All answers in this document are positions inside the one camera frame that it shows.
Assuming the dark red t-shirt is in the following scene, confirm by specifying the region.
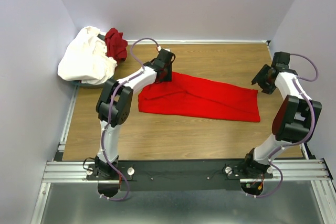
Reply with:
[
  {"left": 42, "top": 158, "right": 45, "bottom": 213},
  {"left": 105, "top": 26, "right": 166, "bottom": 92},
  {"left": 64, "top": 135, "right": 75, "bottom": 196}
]
[{"left": 104, "top": 28, "right": 128, "bottom": 63}]

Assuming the aluminium extrusion frame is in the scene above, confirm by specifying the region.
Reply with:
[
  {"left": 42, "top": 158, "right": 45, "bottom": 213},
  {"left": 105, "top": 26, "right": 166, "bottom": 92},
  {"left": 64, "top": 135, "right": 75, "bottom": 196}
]
[{"left": 32, "top": 89, "right": 335, "bottom": 223}]

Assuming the grey laundry basket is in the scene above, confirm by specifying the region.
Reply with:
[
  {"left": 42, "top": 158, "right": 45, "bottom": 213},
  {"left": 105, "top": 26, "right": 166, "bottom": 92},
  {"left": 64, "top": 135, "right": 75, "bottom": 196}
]
[{"left": 70, "top": 72, "right": 115, "bottom": 88}]

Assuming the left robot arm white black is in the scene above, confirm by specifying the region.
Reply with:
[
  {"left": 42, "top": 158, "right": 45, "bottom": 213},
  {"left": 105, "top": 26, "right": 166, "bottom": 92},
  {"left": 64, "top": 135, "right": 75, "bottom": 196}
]
[{"left": 94, "top": 48, "right": 176, "bottom": 179}]

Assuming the white t-shirt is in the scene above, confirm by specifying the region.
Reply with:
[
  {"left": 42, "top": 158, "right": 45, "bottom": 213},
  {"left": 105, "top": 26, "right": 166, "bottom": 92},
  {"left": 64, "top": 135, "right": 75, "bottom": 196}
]
[{"left": 57, "top": 26, "right": 117, "bottom": 86}]

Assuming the bright red t-shirt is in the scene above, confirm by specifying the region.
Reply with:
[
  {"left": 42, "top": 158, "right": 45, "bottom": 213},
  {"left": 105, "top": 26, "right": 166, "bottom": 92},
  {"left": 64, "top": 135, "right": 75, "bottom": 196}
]
[{"left": 138, "top": 72, "right": 260, "bottom": 123}]

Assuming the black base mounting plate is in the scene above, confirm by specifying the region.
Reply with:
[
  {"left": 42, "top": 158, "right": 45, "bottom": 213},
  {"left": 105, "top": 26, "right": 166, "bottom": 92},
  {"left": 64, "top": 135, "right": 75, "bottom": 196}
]
[{"left": 83, "top": 158, "right": 272, "bottom": 194}]

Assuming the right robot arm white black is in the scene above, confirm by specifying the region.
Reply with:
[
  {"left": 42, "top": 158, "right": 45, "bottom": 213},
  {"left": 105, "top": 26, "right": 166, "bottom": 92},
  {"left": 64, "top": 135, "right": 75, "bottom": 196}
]
[{"left": 240, "top": 51, "right": 322, "bottom": 178}]

